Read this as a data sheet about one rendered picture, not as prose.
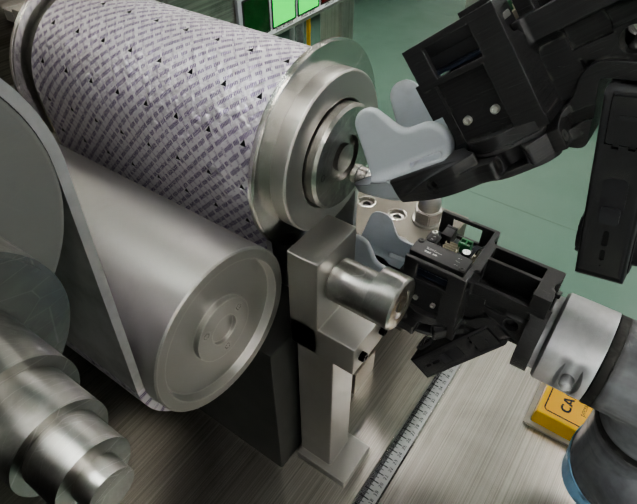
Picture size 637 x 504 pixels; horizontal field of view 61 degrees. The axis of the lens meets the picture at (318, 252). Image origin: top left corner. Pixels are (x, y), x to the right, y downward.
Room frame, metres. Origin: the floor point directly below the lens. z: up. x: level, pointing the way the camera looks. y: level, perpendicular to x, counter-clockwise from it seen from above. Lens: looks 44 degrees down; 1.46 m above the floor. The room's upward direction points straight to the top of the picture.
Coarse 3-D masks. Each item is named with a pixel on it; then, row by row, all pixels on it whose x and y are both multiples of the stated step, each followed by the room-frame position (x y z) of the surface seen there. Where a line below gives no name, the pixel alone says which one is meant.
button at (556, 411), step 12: (552, 396) 0.32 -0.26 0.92; (564, 396) 0.32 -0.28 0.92; (540, 408) 0.31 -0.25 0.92; (552, 408) 0.31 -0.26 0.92; (564, 408) 0.31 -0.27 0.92; (576, 408) 0.31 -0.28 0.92; (588, 408) 0.31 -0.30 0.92; (540, 420) 0.30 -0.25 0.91; (552, 420) 0.30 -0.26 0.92; (564, 420) 0.29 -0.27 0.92; (576, 420) 0.29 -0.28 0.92; (564, 432) 0.29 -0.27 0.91
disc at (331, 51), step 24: (312, 48) 0.32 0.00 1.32; (336, 48) 0.33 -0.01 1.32; (360, 48) 0.36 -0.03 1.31; (288, 72) 0.30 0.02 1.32; (312, 72) 0.31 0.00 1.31; (288, 96) 0.29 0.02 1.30; (264, 120) 0.28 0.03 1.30; (264, 144) 0.27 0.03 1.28; (264, 168) 0.27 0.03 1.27; (264, 192) 0.27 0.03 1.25; (264, 216) 0.27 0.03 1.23; (288, 240) 0.29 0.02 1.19
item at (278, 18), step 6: (276, 0) 0.78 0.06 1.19; (282, 0) 0.80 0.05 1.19; (288, 0) 0.81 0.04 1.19; (294, 0) 0.82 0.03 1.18; (276, 6) 0.78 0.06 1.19; (282, 6) 0.79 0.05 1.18; (288, 6) 0.81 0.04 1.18; (294, 6) 0.82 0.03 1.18; (276, 12) 0.78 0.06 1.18; (282, 12) 0.79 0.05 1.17; (288, 12) 0.81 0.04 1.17; (294, 12) 0.82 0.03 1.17; (276, 18) 0.78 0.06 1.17; (282, 18) 0.79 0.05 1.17; (288, 18) 0.81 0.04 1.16; (276, 24) 0.78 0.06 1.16
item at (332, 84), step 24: (336, 72) 0.32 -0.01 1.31; (360, 72) 0.34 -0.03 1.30; (312, 96) 0.30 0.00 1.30; (336, 96) 0.31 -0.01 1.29; (360, 96) 0.34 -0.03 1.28; (288, 120) 0.29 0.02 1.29; (312, 120) 0.29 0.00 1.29; (288, 144) 0.28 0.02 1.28; (288, 168) 0.27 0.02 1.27; (288, 192) 0.27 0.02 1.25; (288, 216) 0.27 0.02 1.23; (312, 216) 0.29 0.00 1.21
